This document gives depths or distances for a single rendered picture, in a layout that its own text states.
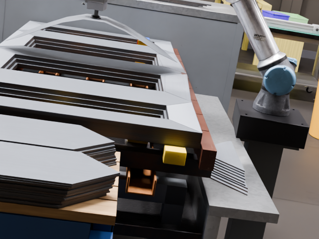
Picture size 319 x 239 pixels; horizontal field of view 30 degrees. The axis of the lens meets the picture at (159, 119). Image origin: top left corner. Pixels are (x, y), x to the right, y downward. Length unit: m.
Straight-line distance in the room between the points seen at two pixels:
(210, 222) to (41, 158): 0.56
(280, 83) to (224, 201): 0.67
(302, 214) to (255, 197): 1.78
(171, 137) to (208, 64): 1.62
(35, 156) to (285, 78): 1.14
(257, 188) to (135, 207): 0.38
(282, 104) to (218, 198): 0.78
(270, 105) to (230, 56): 0.92
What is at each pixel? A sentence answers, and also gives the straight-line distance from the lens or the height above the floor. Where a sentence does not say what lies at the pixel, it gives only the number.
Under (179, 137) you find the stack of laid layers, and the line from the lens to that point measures 1.66.
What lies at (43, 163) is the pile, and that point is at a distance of 1.33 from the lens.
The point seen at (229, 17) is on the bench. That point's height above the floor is 1.03.
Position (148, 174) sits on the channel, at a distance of 1.80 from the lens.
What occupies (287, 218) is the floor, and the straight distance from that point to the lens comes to 3.45.
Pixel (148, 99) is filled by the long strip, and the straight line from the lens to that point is 1.93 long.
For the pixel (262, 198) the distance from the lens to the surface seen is 1.80.
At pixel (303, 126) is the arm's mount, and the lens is 2.34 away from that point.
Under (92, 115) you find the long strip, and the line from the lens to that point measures 1.66.
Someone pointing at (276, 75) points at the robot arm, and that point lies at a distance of 2.22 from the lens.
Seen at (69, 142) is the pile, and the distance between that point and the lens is 1.47.
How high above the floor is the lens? 1.34
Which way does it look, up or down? 16 degrees down
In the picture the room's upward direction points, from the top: 9 degrees clockwise
